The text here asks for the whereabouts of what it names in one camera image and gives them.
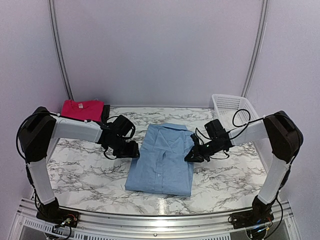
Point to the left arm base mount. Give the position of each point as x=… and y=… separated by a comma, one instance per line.
x=60, y=217

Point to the white plastic laundry basket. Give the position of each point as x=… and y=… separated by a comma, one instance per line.
x=233, y=110

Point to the left wall aluminium profile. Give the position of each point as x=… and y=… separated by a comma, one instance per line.
x=58, y=49

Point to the folded black garment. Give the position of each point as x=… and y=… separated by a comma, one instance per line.
x=105, y=113

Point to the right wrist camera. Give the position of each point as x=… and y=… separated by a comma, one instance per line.
x=195, y=139

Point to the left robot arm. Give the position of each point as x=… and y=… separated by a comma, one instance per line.
x=33, y=140

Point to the magenta t-shirt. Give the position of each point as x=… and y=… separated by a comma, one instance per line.
x=83, y=110

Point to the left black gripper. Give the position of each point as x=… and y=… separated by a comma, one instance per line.
x=131, y=153

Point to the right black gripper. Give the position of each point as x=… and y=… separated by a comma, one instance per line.
x=197, y=156

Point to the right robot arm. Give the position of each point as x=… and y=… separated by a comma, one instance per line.
x=285, y=140

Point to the wall aluminium profile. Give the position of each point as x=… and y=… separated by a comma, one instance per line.
x=260, y=34
x=58, y=49

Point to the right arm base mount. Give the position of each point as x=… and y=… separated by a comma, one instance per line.
x=244, y=219

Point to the light blue shirt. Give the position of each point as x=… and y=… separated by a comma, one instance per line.
x=161, y=167

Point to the right wall aluminium profile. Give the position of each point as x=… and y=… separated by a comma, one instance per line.
x=260, y=34

